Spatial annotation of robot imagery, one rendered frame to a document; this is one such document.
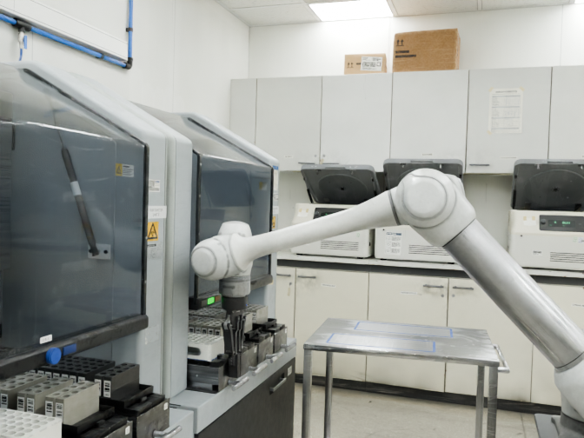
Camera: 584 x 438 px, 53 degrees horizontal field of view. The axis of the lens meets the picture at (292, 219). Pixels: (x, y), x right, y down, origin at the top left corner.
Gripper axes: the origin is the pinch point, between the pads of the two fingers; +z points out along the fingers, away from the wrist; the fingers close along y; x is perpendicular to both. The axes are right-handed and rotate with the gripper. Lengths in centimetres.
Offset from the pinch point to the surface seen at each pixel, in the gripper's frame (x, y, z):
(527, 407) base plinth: 96, -234, 78
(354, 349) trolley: 29.8, -25.7, -1.1
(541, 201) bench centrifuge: 105, -276, -51
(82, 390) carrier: -9, 55, -8
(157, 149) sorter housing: -9, 27, -60
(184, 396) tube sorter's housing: -8.8, 12.9, 6.2
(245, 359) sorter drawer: -1.5, -12.2, 1.5
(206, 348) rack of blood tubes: -6.3, 5.1, -5.3
